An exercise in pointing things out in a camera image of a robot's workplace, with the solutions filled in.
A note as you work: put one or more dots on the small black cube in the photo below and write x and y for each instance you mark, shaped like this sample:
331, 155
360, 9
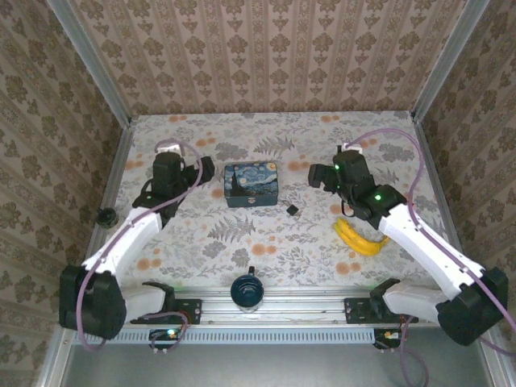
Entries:
292, 209

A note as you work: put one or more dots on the starry night print tin box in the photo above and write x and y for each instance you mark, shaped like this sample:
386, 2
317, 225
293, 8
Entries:
250, 181

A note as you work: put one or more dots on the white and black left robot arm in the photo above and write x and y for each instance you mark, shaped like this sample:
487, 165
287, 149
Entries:
129, 238

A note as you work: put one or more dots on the yellow banana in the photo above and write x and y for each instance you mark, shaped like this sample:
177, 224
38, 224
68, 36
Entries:
359, 242

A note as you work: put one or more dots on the small black knob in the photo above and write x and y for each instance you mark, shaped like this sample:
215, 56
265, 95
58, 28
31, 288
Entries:
107, 217

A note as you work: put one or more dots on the floral tablecloth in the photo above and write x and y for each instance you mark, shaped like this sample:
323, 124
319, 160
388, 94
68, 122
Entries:
282, 250

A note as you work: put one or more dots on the dark blue mug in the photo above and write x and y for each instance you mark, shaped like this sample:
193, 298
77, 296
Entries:
246, 290

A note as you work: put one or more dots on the black left controller box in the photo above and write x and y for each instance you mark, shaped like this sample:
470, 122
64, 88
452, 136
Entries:
163, 338

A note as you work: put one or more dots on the black controller box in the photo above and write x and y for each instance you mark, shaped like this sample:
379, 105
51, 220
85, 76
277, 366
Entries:
387, 338
163, 338

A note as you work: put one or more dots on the black right controller box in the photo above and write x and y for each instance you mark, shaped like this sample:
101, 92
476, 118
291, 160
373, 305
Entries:
387, 338

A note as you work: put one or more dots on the grey metal panel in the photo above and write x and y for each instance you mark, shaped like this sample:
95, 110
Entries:
282, 367

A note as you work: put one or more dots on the aluminium side rail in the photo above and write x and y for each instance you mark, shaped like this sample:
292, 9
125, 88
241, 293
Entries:
426, 153
119, 161

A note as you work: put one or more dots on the aluminium mounting rail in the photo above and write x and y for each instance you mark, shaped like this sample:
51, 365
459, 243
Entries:
302, 298

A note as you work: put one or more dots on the aluminium frame post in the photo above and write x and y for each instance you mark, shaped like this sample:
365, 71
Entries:
448, 56
98, 68

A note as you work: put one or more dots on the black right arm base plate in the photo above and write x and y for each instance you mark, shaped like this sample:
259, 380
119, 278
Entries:
359, 310

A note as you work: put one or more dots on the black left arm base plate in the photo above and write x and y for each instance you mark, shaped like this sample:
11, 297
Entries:
189, 310

